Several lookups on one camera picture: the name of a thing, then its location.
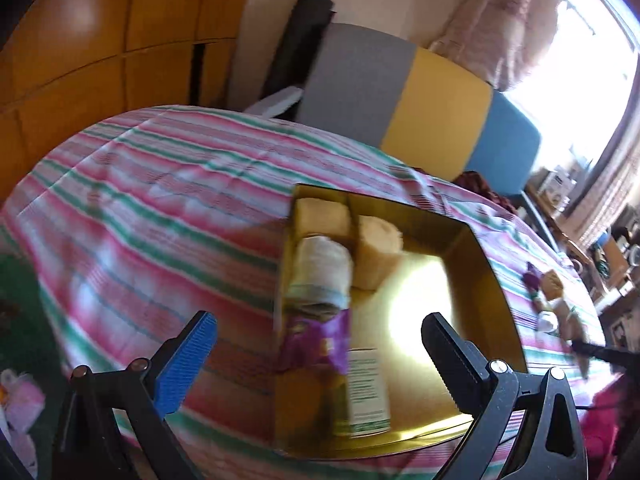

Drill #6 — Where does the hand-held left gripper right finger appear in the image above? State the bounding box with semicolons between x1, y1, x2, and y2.
420;312;588;480

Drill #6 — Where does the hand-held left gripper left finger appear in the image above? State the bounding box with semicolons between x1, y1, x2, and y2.
50;310;219;480

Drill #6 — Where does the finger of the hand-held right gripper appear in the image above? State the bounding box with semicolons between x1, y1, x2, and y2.
572;341;640;366

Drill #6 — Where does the gold metal tin box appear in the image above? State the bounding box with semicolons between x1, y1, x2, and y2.
272;183;528;461

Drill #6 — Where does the yellow sponge block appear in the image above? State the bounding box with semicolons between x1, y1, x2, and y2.
295;197;351;243
541;269;566;301
352;215;403;291

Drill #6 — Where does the white box green label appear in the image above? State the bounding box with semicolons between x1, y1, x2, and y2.
345;347;392;436

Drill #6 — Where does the white cloth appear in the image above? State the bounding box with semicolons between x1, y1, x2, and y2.
285;235;353;311

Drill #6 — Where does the person's pink clothing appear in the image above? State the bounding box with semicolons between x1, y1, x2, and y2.
580;380;640;480

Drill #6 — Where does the wooden shelf unit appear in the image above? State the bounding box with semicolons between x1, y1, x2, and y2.
587;225;640;311

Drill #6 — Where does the wooden side desk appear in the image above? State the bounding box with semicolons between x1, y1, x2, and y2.
522;187;608;281

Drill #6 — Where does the green floor mat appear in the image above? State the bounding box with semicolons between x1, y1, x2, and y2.
0;250;76;480

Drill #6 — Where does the pink plastic bag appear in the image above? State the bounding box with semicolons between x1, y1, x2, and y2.
0;369;46;466

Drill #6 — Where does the striped pink green tablecloth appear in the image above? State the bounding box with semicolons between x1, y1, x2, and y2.
0;105;616;480

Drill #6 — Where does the white product box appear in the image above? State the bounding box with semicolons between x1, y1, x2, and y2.
542;170;576;206

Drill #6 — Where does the dark red cloth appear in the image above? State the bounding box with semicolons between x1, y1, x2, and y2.
452;170;521;213

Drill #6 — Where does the pink striped window curtain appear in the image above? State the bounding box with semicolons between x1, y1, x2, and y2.
570;105;640;246

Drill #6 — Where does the grey yellow blue chair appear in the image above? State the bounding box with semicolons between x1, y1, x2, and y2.
245;22;543;196

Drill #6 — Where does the pink patterned curtain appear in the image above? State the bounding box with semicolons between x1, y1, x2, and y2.
430;0;568;92

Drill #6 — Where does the black rolled mat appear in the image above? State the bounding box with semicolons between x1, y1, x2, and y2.
262;0;336;98

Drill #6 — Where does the wooden wardrobe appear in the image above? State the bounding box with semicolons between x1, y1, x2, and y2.
0;0;258;201

